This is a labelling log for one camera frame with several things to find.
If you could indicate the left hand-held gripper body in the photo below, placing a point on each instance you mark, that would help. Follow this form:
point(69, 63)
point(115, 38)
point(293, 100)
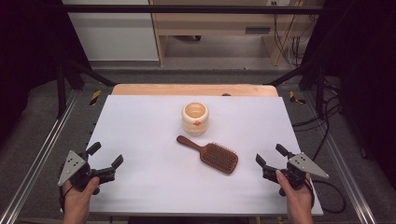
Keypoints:
point(77, 174)

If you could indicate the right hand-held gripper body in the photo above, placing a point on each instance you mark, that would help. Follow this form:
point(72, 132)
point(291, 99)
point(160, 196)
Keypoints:
point(300, 163)

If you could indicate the brown wooden hairbrush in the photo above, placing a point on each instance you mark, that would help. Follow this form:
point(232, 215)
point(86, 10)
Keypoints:
point(218, 157)

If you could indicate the cream ribbed cup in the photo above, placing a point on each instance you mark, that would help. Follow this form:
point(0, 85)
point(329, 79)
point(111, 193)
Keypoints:
point(195, 124)

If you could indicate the person's left hand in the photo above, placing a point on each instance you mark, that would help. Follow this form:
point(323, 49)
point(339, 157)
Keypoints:
point(76, 200)

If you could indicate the person's right hand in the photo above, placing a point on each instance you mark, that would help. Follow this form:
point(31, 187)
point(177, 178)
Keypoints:
point(299, 200)

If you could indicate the yellow black tape marker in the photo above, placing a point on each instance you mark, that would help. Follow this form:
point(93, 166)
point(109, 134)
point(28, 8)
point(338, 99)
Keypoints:
point(294, 98)
point(95, 97)

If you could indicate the white cabinet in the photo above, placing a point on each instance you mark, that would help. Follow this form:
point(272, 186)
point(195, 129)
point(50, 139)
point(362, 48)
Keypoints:
point(115, 34)

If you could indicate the light wooden desk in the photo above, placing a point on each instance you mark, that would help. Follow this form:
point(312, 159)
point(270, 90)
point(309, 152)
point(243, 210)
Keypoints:
point(211, 23)

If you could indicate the aluminium rail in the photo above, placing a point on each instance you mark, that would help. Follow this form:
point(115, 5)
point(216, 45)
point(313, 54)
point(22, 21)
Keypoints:
point(40, 155)
point(345, 168)

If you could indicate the black frame post with brace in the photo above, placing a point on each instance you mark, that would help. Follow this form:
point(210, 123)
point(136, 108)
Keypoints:
point(61, 90)
point(320, 90)

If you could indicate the black horizontal frame bar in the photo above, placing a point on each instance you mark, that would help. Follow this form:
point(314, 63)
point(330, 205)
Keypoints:
point(186, 9)

